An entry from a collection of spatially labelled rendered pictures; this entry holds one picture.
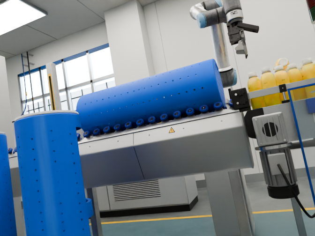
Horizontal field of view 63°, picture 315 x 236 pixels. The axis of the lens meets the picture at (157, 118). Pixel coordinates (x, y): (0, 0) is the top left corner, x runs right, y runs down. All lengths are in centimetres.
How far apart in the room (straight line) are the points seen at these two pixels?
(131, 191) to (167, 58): 241
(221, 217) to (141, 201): 138
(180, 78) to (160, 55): 334
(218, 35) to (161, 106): 104
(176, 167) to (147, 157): 17
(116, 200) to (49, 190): 245
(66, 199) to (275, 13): 410
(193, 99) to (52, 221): 85
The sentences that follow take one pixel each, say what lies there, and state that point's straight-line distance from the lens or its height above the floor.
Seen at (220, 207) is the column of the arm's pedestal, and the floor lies 24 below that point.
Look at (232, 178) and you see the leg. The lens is 137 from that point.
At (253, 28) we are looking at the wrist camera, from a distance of 153.
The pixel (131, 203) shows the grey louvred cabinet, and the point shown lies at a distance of 346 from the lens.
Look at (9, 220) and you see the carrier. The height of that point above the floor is 56.
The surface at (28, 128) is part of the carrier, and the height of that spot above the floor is 98.
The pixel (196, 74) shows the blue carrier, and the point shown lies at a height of 114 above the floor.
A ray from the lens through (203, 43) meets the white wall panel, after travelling 456.
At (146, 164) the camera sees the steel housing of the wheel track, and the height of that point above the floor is 72.
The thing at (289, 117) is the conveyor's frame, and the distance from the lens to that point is 122.
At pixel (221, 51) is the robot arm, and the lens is 228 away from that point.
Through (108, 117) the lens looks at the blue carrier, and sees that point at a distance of 155.
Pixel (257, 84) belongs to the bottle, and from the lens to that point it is 131.
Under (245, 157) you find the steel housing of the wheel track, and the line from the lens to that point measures 136.
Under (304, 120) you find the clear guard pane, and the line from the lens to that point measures 118.
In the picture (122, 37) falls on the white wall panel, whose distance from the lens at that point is 479.
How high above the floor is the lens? 81
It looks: 6 degrees up
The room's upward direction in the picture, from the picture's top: 10 degrees counter-clockwise
